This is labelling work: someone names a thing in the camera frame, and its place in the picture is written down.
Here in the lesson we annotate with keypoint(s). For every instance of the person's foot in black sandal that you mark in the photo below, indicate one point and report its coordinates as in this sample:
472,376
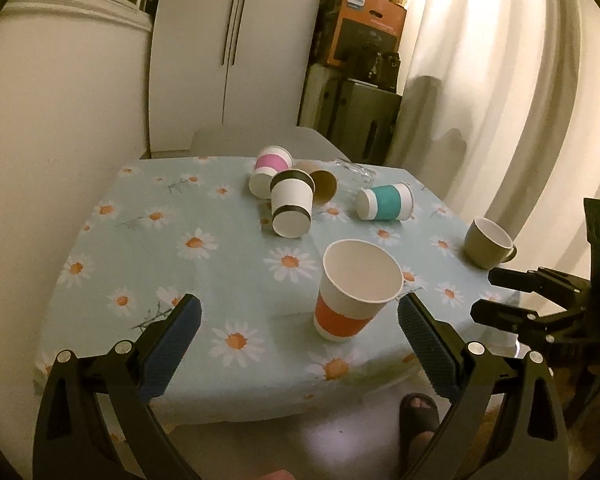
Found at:
420,420

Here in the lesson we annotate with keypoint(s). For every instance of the white refrigerator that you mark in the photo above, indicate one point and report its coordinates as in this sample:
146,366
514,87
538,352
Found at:
195,60

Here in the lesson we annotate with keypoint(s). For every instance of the black bag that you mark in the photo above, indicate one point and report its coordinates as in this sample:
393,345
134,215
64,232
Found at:
375,67

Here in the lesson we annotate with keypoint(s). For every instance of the brown paper cup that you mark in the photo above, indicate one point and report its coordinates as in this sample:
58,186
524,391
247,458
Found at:
325,186

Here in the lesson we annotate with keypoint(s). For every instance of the daisy print blue tablecloth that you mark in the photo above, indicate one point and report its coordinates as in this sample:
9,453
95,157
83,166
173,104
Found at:
205,270

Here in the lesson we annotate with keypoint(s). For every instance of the grey chair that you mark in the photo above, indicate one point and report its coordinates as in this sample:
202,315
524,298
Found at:
260,137

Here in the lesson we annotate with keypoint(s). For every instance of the teal band paper cup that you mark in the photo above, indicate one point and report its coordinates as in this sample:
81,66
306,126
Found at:
389,201

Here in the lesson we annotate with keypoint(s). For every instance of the dark metal cabinet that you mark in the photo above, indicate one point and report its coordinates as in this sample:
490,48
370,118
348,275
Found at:
350,110

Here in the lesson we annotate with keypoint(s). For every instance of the beige ceramic mug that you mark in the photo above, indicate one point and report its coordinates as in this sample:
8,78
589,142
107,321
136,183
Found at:
480,251

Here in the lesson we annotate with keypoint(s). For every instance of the white curtain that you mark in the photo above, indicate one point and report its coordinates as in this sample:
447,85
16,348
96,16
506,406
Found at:
505,85

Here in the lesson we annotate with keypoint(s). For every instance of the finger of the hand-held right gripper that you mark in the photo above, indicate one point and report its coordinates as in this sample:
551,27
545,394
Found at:
540,285
510,320

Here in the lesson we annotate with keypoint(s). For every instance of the pink band paper cup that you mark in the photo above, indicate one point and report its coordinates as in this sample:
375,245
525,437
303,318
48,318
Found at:
271,162

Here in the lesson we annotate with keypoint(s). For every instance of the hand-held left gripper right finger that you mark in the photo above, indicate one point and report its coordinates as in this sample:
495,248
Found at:
427,350

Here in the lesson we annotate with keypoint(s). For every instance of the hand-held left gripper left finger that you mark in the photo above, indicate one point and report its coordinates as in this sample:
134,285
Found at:
172,345

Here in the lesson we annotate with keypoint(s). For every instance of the clear glass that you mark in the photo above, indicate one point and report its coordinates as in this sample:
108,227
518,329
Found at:
357,172

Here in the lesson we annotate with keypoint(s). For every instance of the orange band paper cup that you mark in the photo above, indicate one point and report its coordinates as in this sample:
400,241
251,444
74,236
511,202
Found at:
347,312

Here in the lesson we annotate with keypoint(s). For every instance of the orange cardboard box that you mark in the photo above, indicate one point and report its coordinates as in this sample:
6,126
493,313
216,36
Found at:
365,25

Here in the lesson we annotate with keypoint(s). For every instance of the black band paper cup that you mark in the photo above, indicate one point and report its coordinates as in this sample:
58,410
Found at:
292,200

